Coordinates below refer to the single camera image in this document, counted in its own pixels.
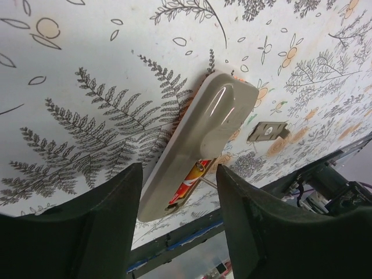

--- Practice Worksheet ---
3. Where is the red yellow battery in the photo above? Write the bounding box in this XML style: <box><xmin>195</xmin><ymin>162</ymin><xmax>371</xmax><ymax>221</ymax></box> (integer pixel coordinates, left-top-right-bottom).
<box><xmin>169</xmin><ymin>160</ymin><xmax>211</xmax><ymax>205</ymax></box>

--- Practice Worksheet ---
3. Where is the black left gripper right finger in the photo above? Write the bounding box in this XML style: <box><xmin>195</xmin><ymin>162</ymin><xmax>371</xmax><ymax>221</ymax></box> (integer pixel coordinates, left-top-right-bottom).
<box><xmin>216</xmin><ymin>165</ymin><xmax>371</xmax><ymax>278</ymax></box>

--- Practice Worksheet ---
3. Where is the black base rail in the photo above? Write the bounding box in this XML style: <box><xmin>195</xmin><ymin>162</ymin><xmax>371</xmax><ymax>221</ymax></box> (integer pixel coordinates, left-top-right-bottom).
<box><xmin>127</xmin><ymin>136</ymin><xmax>371</xmax><ymax>278</ymax></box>

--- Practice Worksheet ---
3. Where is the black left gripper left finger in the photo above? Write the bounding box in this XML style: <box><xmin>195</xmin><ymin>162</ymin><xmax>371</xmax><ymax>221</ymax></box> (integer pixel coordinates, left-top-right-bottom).
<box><xmin>1</xmin><ymin>163</ymin><xmax>142</xmax><ymax>278</ymax></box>

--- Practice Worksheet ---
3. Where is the floral tablecloth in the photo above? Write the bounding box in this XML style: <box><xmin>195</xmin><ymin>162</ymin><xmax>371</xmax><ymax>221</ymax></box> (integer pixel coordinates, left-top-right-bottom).
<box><xmin>0</xmin><ymin>0</ymin><xmax>372</xmax><ymax>251</ymax></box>

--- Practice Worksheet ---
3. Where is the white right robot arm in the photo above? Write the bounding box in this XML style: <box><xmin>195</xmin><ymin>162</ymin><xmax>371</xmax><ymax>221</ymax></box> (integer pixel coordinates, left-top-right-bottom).
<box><xmin>296</xmin><ymin>165</ymin><xmax>371</xmax><ymax>217</ymax></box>

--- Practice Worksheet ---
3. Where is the grey remote control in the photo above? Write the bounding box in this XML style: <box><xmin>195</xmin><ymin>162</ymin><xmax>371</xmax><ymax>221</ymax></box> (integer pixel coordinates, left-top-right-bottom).
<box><xmin>137</xmin><ymin>71</ymin><xmax>259</xmax><ymax>222</ymax></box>

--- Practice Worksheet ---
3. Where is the grey battery cover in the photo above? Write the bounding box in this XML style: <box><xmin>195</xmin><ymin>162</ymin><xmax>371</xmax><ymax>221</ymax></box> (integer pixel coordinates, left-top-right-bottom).
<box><xmin>247</xmin><ymin>121</ymin><xmax>290</xmax><ymax>142</ymax></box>

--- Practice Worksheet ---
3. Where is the thin metal screwdriver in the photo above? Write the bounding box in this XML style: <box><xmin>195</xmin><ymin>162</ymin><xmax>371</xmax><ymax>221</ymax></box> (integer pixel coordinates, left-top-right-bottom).
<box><xmin>199</xmin><ymin>177</ymin><xmax>217</xmax><ymax>189</ymax></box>

